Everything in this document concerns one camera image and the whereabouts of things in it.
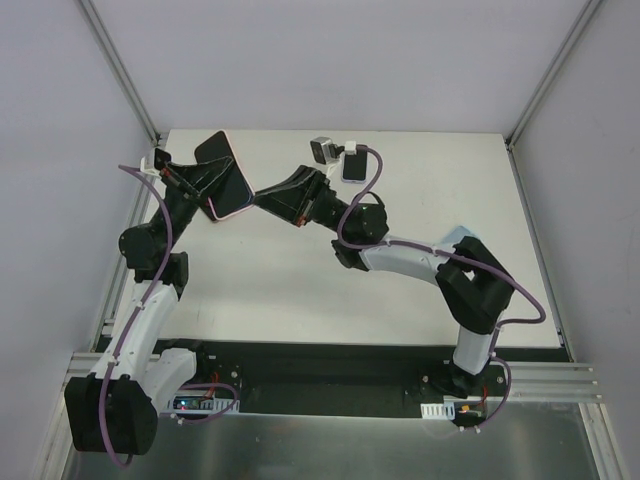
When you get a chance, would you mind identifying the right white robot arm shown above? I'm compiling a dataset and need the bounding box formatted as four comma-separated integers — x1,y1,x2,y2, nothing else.
254,165,514,395

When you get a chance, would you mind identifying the right white cable duct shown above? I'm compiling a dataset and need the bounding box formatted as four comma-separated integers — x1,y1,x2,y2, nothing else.
420,402,456,421

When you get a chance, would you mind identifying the right aluminium frame post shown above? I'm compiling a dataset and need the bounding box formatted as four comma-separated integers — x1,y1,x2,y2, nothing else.
505,0,606,151

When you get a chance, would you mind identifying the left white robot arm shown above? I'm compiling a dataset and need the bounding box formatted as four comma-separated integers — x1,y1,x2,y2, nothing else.
64,149,239,468

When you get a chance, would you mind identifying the aluminium frame post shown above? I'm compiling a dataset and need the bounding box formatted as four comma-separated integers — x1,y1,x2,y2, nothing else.
74,0,166,146
505,0,606,151

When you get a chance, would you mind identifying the white cable duct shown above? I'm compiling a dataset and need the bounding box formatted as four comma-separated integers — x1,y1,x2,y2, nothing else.
162,396,240,415
420,402,456,421

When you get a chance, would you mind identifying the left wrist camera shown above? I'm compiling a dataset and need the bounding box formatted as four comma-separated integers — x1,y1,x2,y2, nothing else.
139,147,172,177

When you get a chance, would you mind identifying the phone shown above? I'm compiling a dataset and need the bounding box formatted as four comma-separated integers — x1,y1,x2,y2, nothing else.
194,130,255,222
341,150,368,184

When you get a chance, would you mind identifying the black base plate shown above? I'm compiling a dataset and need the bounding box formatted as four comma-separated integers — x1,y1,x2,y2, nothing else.
94,334,574,416

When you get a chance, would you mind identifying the light blue phone case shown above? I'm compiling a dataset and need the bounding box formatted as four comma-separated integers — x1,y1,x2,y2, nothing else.
445,225,477,244

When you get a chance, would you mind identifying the left white cable duct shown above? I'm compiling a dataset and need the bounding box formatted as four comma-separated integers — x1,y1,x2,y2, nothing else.
162,396,240,415

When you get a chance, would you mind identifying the left aluminium frame post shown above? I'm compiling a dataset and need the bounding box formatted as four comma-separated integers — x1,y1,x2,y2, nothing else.
74,0,166,146

